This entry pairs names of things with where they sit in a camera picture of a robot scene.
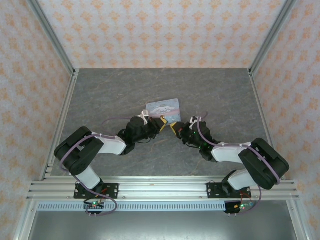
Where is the blue cartoon tin box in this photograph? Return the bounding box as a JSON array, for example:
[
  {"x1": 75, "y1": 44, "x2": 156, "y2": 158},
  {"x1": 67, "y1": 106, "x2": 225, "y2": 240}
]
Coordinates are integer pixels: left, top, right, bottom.
[{"x1": 145, "y1": 97, "x2": 182, "y2": 126}]

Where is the slotted white cable duct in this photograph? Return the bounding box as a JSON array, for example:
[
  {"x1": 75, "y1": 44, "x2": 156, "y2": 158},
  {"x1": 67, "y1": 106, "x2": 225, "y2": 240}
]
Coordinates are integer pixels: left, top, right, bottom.
[{"x1": 36, "y1": 201, "x2": 228, "y2": 213}]

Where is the aluminium side rail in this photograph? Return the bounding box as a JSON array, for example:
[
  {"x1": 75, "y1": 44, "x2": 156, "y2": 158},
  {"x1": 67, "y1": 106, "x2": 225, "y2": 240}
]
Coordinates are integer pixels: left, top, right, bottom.
[
  {"x1": 44, "y1": 69, "x2": 80, "y2": 181},
  {"x1": 248, "y1": 69, "x2": 286, "y2": 181}
]

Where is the circuit board with LEDs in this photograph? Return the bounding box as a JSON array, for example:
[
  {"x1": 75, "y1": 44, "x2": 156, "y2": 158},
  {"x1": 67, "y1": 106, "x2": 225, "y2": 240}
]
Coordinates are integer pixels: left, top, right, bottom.
[
  {"x1": 224, "y1": 201, "x2": 254, "y2": 216},
  {"x1": 83, "y1": 199, "x2": 106, "y2": 216}
]

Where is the black mounting plate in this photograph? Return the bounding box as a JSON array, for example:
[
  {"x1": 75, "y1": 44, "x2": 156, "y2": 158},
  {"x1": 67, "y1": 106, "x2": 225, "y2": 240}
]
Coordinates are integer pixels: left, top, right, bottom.
[
  {"x1": 206, "y1": 182, "x2": 252, "y2": 200},
  {"x1": 73, "y1": 183, "x2": 120, "y2": 200}
]

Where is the grey metal sheet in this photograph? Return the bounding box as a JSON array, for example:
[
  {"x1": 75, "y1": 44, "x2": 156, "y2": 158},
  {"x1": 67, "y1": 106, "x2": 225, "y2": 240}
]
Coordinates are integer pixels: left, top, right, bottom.
[{"x1": 26, "y1": 210, "x2": 299, "y2": 240}]

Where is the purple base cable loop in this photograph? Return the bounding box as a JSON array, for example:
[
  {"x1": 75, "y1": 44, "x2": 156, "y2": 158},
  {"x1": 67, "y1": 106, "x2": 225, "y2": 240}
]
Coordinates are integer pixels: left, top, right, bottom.
[
  {"x1": 236, "y1": 186, "x2": 263, "y2": 216},
  {"x1": 84, "y1": 192, "x2": 119, "y2": 216}
]

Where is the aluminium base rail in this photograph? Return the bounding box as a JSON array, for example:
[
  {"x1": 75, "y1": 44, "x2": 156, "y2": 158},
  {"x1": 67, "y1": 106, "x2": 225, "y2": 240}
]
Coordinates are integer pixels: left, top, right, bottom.
[{"x1": 26, "y1": 175, "x2": 300, "y2": 201}]

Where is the aluminium corner post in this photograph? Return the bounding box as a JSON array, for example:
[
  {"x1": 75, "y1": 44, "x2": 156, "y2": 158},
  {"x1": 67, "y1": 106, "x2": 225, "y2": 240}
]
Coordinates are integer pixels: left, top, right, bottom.
[
  {"x1": 26, "y1": 0, "x2": 77, "y2": 74},
  {"x1": 249, "y1": 0, "x2": 299, "y2": 72}
]

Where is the aluminium front post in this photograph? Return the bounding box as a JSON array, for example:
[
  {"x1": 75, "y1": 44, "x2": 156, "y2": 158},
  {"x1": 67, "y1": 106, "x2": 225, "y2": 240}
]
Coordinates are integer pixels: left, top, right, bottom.
[
  {"x1": 12, "y1": 201, "x2": 38, "y2": 240},
  {"x1": 286, "y1": 199, "x2": 310, "y2": 240}
]

